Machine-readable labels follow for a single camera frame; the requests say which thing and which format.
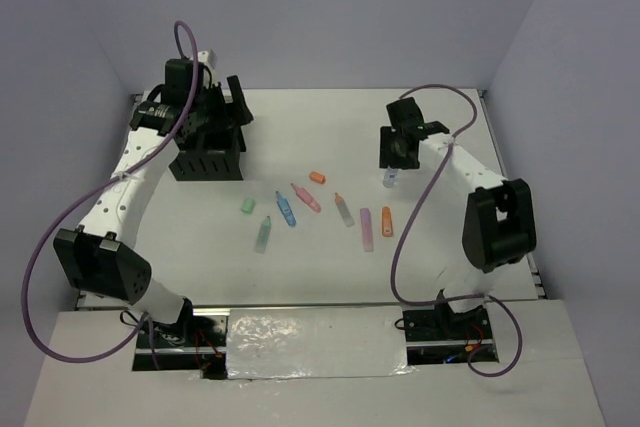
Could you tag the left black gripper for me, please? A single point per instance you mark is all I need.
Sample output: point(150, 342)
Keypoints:
point(228, 112)

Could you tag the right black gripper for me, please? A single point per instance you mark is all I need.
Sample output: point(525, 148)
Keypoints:
point(388, 157)

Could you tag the blue cap spray bottle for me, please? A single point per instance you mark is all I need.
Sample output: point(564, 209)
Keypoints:
point(390, 177)

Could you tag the orange tip grey highlighter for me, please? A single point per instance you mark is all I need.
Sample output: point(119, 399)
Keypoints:
point(343, 210)

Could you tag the orange marker cap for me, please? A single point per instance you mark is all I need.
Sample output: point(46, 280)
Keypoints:
point(317, 177)

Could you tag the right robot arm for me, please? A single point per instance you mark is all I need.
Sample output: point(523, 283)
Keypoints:
point(498, 225)

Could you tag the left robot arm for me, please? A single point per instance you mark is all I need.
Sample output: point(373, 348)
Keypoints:
point(189, 125)

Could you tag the black slotted organizer box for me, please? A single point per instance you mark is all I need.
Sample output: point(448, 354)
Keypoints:
point(208, 157)

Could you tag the purple highlighter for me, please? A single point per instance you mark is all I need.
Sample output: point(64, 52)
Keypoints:
point(366, 229)

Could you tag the green marker cap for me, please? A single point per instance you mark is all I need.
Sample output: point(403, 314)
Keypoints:
point(248, 205)

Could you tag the pink highlighter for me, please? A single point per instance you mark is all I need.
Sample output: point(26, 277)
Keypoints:
point(306, 197)

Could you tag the blue highlighter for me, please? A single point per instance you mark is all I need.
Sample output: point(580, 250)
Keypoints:
point(285, 210)

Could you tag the green highlighter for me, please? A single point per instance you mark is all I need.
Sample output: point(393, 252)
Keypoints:
point(263, 235)

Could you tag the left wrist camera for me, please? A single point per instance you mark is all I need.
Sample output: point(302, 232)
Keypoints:
point(208, 57)

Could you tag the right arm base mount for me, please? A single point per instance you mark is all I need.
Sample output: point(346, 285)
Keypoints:
point(437, 336)

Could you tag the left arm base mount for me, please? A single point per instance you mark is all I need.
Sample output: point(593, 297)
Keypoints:
point(203, 353)

